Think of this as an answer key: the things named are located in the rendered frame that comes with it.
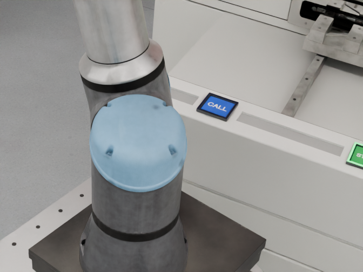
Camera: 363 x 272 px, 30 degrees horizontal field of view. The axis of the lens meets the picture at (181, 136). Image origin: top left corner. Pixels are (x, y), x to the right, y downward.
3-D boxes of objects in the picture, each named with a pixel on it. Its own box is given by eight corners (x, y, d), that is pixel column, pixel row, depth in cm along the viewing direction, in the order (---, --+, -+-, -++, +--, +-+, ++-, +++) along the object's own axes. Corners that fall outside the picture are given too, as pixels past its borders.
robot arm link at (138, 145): (91, 237, 84) (89, 151, 76) (89, 167, 94) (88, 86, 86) (187, 233, 85) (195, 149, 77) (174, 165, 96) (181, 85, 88)
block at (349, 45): (350, 34, 156) (354, 22, 154) (365, 38, 155) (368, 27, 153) (342, 49, 150) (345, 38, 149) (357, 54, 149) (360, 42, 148)
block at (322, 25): (317, 24, 158) (320, 13, 157) (331, 28, 158) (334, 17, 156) (307, 39, 153) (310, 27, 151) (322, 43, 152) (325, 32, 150)
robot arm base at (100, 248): (136, 315, 87) (139, 263, 81) (56, 255, 94) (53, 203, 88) (208, 252, 97) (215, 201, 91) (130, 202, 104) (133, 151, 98)
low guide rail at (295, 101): (324, 47, 163) (327, 35, 161) (332, 49, 162) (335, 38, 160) (253, 165, 126) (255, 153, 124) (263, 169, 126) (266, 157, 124)
